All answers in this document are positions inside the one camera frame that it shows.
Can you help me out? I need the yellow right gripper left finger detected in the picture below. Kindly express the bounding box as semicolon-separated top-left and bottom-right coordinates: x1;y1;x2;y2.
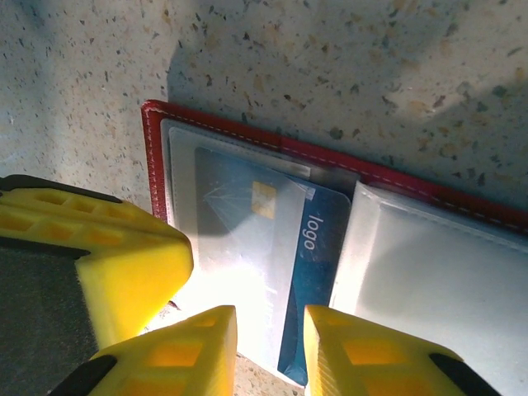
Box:
47;304;238;396

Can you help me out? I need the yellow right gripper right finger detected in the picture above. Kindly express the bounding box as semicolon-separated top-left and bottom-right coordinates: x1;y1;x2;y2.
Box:
304;304;502;396

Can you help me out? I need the blue VIP card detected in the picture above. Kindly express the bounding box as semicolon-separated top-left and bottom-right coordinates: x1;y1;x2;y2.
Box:
193;146;351;387

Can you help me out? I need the red leather card holder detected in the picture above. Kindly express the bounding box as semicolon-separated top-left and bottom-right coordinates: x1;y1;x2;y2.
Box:
139;98;528;396

